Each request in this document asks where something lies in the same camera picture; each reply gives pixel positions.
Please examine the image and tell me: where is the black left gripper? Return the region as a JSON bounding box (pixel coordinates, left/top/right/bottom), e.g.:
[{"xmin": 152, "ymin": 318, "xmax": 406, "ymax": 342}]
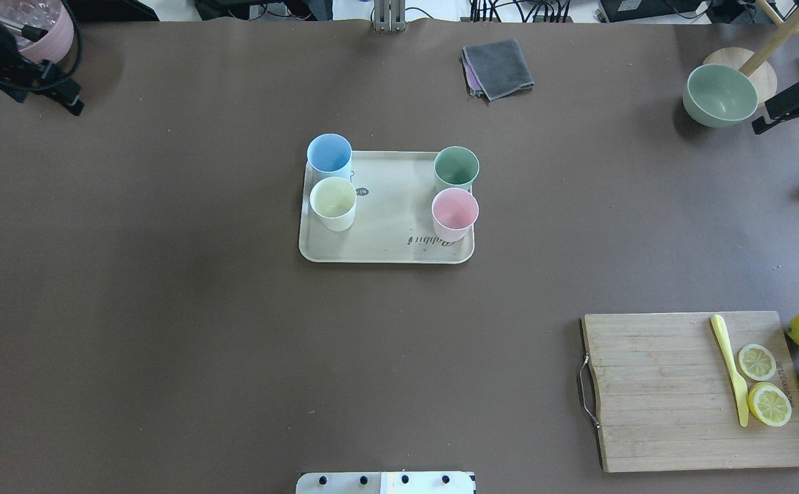
[{"xmin": 0, "ymin": 22, "xmax": 84, "ymax": 116}]

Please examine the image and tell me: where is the blue plastic cup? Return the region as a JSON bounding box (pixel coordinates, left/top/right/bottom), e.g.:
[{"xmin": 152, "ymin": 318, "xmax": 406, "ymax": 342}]
[{"xmin": 306, "ymin": 132, "xmax": 353, "ymax": 182}]

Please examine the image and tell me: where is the cream plastic cup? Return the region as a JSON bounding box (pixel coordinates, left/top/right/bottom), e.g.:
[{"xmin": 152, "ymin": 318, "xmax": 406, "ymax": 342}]
[{"xmin": 309, "ymin": 177, "xmax": 358, "ymax": 232}]

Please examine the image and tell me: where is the green plastic cup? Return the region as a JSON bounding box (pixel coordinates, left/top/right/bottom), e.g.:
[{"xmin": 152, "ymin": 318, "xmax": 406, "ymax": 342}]
[{"xmin": 434, "ymin": 146, "xmax": 480, "ymax": 193}]

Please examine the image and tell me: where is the pink plastic cup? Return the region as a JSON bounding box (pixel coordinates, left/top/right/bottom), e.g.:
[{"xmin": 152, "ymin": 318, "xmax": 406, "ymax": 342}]
[{"xmin": 431, "ymin": 187, "xmax": 479, "ymax": 243}]

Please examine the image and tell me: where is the cream rabbit tray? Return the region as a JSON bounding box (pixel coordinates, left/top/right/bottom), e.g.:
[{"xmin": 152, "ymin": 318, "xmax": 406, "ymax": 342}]
[{"xmin": 299, "ymin": 150, "xmax": 475, "ymax": 265}]

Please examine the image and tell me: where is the wooden mug tree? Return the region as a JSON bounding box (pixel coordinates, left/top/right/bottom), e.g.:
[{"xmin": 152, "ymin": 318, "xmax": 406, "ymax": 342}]
[{"xmin": 703, "ymin": 1, "xmax": 799, "ymax": 108}]

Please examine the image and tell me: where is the pink bowl with ice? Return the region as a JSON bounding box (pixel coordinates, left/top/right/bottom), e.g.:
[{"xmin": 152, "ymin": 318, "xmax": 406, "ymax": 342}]
[{"xmin": 0, "ymin": 1, "xmax": 74, "ymax": 62}]

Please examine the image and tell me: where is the green bowl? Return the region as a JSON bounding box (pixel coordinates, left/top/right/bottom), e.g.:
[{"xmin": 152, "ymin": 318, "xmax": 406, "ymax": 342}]
[{"xmin": 682, "ymin": 64, "xmax": 759, "ymax": 128}]

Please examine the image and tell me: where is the lemon half slice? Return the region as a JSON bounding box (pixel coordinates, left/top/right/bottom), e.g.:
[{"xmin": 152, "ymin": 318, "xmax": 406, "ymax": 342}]
[
  {"xmin": 737, "ymin": 344, "xmax": 777, "ymax": 382},
  {"xmin": 747, "ymin": 382, "xmax": 792, "ymax": 427}
]

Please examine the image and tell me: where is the yellow plastic knife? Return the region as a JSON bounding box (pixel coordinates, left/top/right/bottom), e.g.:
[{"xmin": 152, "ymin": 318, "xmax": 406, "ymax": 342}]
[{"xmin": 710, "ymin": 314, "xmax": 750, "ymax": 427}]

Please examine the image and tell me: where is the wooden cutting board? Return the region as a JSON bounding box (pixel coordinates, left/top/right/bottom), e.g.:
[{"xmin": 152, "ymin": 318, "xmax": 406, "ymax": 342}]
[{"xmin": 581, "ymin": 311, "xmax": 799, "ymax": 473}]

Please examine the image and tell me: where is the pink cloth under grey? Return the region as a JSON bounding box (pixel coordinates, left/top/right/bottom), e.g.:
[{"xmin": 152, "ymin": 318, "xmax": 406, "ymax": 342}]
[{"xmin": 461, "ymin": 56, "xmax": 484, "ymax": 97}]

